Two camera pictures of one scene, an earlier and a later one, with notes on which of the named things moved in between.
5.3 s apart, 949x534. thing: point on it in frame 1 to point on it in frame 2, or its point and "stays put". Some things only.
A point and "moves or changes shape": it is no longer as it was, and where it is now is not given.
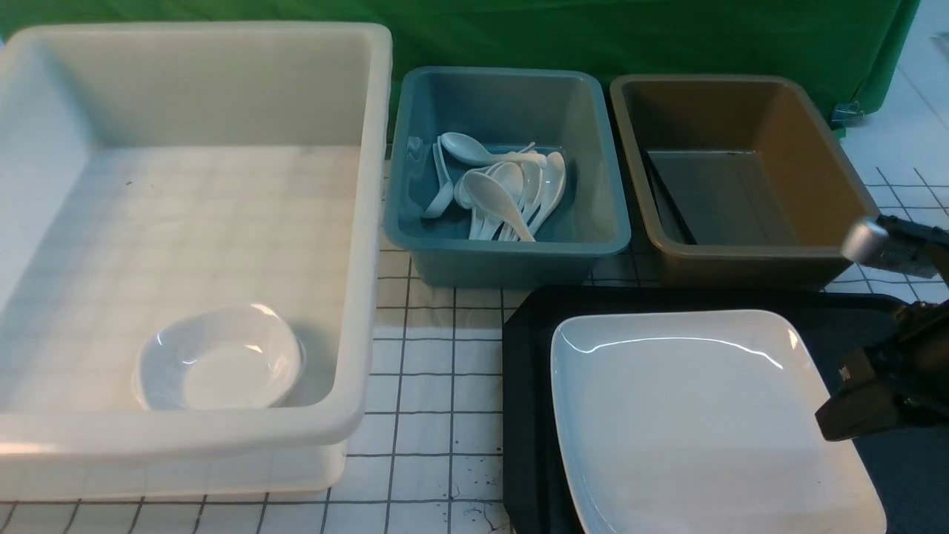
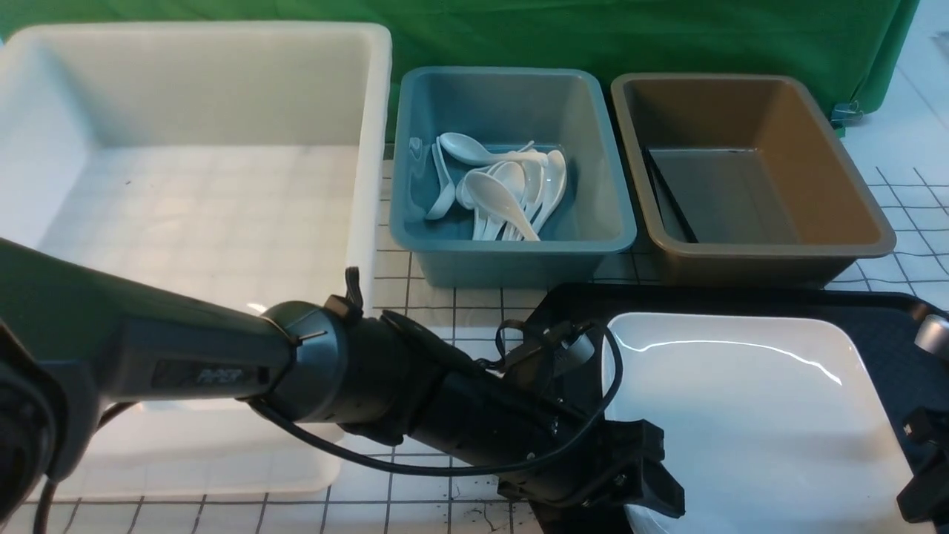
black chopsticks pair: (671, 212) stays put
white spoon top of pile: (466, 150) stays put
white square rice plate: (700, 421) moves or changes shape
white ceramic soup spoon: (483, 190) stays put
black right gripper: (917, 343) to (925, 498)
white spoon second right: (531, 187) stays put
